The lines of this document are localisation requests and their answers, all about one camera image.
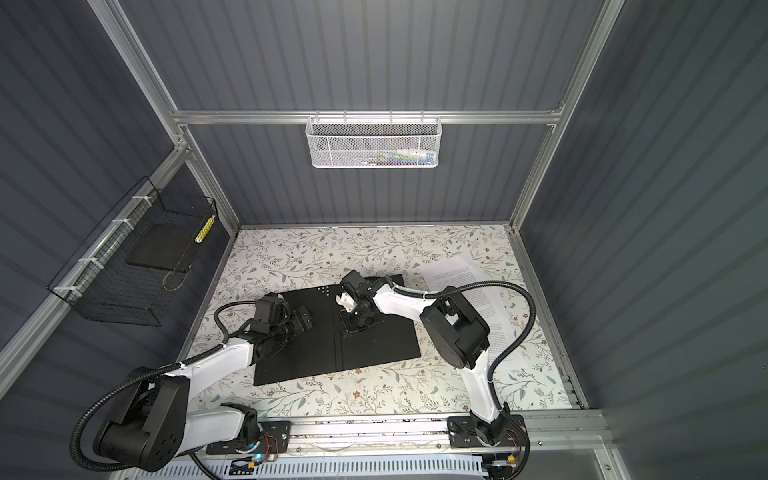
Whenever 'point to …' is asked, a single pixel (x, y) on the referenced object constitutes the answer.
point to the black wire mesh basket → (133, 268)
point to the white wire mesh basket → (373, 142)
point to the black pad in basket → (167, 246)
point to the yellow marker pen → (204, 229)
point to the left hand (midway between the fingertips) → (305, 321)
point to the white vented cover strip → (329, 467)
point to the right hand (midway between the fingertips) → (345, 335)
